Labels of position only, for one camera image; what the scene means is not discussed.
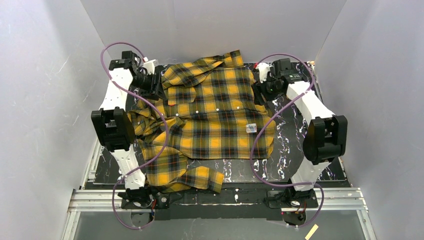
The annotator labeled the yellow plaid flannel shirt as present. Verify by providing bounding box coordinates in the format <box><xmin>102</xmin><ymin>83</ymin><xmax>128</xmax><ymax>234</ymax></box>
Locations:
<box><xmin>128</xmin><ymin>50</ymin><xmax>276</xmax><ymax>193</ymax></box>

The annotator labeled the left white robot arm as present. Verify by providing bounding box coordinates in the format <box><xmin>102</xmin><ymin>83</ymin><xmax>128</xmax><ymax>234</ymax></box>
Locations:
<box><xmin>91</xmin><ymin>50</ymin><xmax>167</xmax><ymax>190</ymax></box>

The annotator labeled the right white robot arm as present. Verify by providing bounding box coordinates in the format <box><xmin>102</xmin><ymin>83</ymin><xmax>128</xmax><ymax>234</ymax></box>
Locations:
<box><xmin>252</xmin><ymin>58</ymin><xmax>348</xmax><ymax>193</ymax></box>

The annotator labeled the tan tape strip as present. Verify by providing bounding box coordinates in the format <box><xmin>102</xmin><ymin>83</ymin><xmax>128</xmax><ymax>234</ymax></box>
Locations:
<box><xmin>304</xmin><ymin>224</ymin><xmax>319</xmax><ymax>240</ymax></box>

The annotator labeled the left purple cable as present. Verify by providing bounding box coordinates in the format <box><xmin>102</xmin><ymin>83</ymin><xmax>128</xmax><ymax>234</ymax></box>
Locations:
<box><xmin>100</xmin><ymin>42</ymin><xmax>170</xmax><ymax>231</ymax></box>

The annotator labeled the purple cable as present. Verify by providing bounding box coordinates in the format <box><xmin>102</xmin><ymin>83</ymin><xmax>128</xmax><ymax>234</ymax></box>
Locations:
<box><xmin>249</xmin><ymin>53</ymin><xmax>326</xmax><ymax>229</ymax></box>
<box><xmin>100</xmin><ymin>42</ymin><xmax>170</xmax><ymax>231</ymax></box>

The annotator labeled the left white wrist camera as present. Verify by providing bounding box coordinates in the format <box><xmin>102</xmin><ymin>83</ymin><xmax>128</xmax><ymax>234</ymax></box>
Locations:
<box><xmin>142</xmin><ymin>57</ymin><xmax>158</xmax><ymax>75</ymax></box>

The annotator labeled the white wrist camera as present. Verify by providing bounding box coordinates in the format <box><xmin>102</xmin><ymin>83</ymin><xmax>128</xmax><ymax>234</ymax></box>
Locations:
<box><xmin>253</xmin><ymin>62</ymin><xmax>271</xmax><ymax>83</ymax></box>
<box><xmin>142</xmin><ymin>57</ymin><xmax>158</xmax><ymax>75</ymax></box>

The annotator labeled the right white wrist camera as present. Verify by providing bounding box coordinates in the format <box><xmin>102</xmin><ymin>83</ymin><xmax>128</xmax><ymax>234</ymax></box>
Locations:
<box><xmin>253</xmin><ymin>62</ymin><xmax>271</xmax><ymax>83</ymax></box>

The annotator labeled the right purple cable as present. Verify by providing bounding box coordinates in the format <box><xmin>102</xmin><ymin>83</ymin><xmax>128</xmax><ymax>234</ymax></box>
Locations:
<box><xmin>249</xmin><ymin>53</ymin><xmax>326</xmax><ymax>229</ymax></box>

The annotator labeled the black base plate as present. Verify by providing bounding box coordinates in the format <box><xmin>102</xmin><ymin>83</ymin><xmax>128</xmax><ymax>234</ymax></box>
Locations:
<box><xmin>117</xmin><ymin>183</ymin><xmax>320</xmax><ymax>225</ymax></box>

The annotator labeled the aluminium frame rail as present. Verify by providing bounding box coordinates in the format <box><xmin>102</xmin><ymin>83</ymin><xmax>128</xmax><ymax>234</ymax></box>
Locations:
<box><xmin>62</xmin><ymin>184</ymin><xmax>376</xmax><ymax>240</ymax></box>

